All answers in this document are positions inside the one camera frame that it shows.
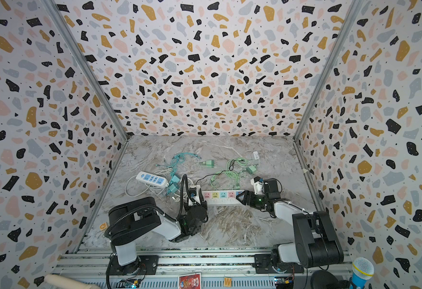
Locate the black round object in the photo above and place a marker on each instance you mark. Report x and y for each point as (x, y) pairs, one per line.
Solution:
(324, 280)

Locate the red snack packet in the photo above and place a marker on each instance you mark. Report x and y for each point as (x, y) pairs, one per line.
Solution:
(190, 281)

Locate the white rectangular charger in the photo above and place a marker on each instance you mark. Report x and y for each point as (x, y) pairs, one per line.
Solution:
(256, 155)

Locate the light green charger plug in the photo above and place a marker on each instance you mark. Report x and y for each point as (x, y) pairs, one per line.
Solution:
(208, 163)

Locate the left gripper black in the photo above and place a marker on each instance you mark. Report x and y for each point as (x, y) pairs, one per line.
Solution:
(203, 204)

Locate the small yellow tag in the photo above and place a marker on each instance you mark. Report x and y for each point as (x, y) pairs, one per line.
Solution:
(227, 282)

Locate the small white blue power strip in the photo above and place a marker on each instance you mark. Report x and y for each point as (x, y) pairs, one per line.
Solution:
(152, 179)

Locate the large colourful power strip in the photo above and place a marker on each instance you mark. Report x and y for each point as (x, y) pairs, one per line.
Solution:
(221, 197)

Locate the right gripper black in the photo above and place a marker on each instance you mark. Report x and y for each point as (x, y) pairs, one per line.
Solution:
(246, 194)

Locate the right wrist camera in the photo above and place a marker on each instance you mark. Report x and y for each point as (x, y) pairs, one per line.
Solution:
(270, 188)

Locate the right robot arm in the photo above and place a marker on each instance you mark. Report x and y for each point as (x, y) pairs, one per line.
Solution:
(315, 241)

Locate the teal charger plug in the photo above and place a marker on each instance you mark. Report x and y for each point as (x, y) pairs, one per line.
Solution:
(175, 180)
(173, 188)

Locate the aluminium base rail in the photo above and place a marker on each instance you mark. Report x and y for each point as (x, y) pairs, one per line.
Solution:
(243, 265)

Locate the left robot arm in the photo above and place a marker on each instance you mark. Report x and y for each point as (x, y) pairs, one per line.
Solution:
(130, 221)

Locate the blue toy microphone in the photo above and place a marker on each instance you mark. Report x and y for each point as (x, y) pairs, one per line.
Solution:
(363, 271)

